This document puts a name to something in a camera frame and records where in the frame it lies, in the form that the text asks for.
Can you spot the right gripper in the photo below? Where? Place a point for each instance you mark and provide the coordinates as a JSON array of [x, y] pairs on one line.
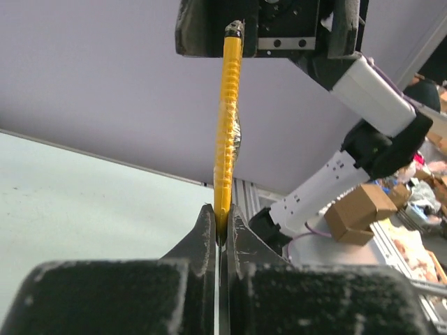
[[278, 29]]

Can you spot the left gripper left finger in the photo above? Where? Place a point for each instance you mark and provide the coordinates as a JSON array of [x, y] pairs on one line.
[[171, 295]]

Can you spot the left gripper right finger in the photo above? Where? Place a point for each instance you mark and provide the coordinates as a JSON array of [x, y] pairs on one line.
[[268, 295]]

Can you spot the yellow utility knife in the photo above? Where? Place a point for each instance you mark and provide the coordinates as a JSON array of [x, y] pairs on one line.
[[228, 129]]

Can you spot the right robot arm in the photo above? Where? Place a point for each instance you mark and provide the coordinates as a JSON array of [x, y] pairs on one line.
[[323, 39]]

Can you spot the background cardboard box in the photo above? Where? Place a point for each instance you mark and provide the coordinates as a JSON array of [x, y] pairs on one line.
[[349, 218]]

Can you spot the right aluminium frame post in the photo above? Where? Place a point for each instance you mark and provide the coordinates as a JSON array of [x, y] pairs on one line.
[[424, 47]]

